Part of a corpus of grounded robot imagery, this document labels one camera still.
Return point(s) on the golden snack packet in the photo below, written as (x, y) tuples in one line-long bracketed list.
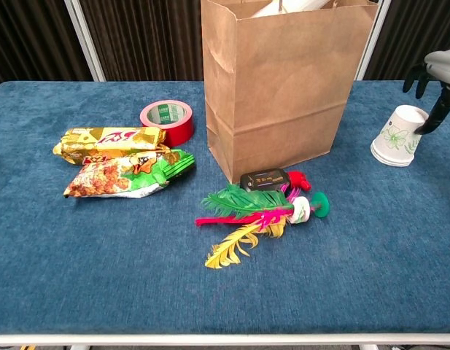
[(108, 140)]

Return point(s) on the blue table cloth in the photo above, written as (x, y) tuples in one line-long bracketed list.
[(100, 255)]

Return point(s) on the green orange snack packet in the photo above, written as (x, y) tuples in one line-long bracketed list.
[(115, 178)]

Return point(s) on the colourful feather shuttlecock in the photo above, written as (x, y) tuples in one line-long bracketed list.
[(239, 204)]

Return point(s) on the floral paper cup stack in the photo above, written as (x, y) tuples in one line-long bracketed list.
[(396, 140)]

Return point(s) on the small red plastic object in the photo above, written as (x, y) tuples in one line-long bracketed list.
[(299, 179)]

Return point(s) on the red tape roll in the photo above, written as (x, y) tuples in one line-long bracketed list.
[(179, 133)]

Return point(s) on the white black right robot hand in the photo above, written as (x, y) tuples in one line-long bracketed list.
[(443, 65)]

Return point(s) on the bundle of clear straws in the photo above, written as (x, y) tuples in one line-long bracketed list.
[(283, 6)]

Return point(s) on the dark pleated partition panel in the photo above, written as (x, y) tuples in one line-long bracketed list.
[(148, 36), (403, 36), (27, 36)]

